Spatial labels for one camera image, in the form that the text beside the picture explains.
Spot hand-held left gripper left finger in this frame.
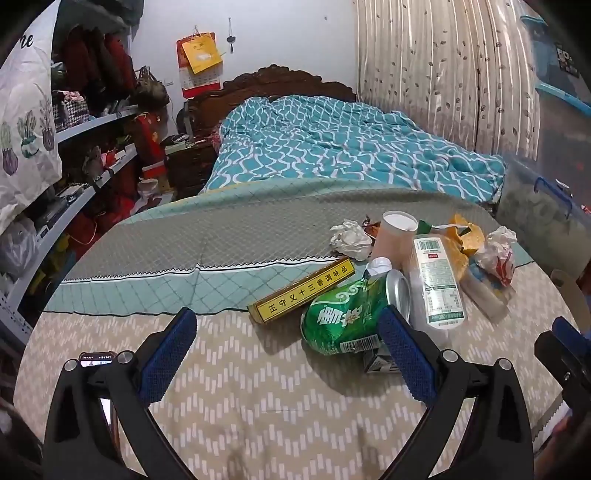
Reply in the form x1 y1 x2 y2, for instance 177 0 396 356
44 307 199 480

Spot grey plastic bag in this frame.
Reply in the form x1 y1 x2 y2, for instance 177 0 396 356
0 217 40 278

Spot beige waste bin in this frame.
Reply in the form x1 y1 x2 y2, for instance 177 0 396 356
551 270 591 326

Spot houndstooth bag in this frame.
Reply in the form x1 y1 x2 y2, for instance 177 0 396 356
52 90 89 132

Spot yellow wall calendar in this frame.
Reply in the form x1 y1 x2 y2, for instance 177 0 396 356
181 32 225 75

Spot crumpled white tissue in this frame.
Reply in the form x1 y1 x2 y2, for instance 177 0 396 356
329 220 374 261

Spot translucent plastic tube packet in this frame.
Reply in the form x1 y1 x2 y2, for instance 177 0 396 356
462 268 509 321

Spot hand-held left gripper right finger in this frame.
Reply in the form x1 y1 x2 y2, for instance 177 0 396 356
378 305 536 480

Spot clear storage box blue latch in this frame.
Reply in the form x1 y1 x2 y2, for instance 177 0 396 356
496 154 587 273

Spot crumpled red and white wrapper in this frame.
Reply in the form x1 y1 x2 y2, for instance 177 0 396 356
475 226 518 287

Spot clear bottle with white label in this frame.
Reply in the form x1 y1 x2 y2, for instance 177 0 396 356
406 234 467 344

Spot small cupped orange peel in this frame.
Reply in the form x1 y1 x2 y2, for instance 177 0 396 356
450 213 486 257

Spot grey metal shelf unit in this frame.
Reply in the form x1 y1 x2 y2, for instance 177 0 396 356
0 106 141 342

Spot small white carton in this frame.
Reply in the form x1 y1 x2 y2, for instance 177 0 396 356
361 344 402 374

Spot carved wooden headboard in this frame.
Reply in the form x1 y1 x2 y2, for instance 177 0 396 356
187 65 357 137

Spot beige and teal quilted bedspread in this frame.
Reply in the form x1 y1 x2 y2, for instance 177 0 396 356
18 178 583 480

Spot long yellow cardboard box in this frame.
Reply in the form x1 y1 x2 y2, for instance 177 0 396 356
247 257 356 326

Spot dark wooden nightstand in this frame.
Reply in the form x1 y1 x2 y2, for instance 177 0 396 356
164 136 218 199

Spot red wall calendar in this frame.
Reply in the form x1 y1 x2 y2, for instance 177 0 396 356
176 32 222 99

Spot large blue-lidded storage box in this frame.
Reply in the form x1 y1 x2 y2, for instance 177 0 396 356
531 83 591 185

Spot brown handbag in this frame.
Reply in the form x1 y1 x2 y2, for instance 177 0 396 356
131 66 171 109

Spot dark red hanging clothes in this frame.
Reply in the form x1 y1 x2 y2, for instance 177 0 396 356
60 25 137 100

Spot small blue-lidded storage box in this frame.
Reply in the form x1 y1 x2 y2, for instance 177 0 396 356
519 14 591 100

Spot teal patterned quilt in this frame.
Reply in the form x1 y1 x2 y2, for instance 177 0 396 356
198 95 508 204

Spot green crushed drink can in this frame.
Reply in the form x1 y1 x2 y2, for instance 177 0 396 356
301 269 411 357

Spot leaf print curtain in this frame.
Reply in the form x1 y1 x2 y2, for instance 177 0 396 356
353 0 541 158

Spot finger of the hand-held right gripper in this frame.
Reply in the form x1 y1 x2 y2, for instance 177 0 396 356
534 316 591 416

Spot white plant print cloth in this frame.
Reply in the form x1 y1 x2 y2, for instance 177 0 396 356
0 0 63 232

